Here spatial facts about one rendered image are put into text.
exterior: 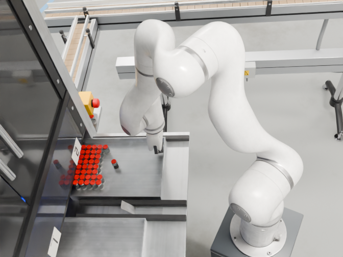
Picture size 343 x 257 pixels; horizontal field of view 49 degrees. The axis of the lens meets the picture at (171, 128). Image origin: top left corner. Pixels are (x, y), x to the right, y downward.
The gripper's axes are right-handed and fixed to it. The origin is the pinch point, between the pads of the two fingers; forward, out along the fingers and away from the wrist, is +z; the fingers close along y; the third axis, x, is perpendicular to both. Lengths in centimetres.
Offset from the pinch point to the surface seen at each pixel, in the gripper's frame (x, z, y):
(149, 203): -2.1, 2.3, 21.9
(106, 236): -16.3, 4.1, 34.0
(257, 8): 43, 0, -82
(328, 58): 86, 38, -84
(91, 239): -21.8, 4.2, 35.0
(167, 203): 4.4, 2.3, 22.1
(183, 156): 9.3, 4.4, 1.0
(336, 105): 100, 79, -83
